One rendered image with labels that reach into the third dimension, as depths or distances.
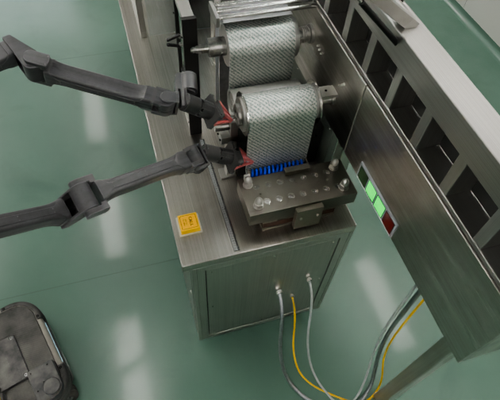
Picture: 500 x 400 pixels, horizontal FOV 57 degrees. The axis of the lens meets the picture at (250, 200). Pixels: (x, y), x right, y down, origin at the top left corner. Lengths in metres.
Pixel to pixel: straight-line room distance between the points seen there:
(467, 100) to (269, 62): 0.77
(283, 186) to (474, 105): 0.75
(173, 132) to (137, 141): 1.23
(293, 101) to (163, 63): 0.94
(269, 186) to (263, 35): 0.51
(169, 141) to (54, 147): 1.47
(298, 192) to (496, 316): 0.77
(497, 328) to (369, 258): 1.65
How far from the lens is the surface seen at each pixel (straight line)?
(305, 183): 1.66
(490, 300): 1.17
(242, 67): 1.66
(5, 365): 2.34
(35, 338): 2.36
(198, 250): 1.64
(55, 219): 1.31
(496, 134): 1.10
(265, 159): 1.67
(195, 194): 1.77
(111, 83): 1.45
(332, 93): 1.61
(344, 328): 2.56
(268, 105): 1.51
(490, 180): 1.08
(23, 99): 3.69
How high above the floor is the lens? 2.34
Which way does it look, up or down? 55 degrees down
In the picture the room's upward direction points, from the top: 5 degrees clockwise
